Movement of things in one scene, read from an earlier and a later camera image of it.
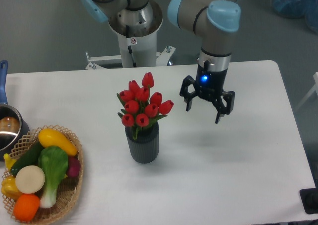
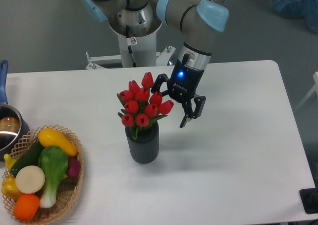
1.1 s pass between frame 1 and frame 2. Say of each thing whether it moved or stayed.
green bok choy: stayed
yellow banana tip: stayed
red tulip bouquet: stayed
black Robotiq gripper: moved
